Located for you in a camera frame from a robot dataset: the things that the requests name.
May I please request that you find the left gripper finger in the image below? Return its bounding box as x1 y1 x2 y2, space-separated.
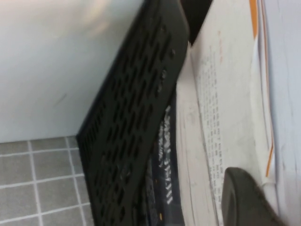
220 167 301 226

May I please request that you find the white orange ROS2 book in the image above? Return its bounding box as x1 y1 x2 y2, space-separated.
175 0 301 226

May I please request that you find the black book white title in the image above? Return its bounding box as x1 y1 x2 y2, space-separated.
138 68 189 226

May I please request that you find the black perforated book stand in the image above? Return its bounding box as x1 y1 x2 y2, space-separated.
75 0 215 226

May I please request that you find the grey checked tablecloth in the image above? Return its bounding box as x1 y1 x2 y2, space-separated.
0 135 97 226

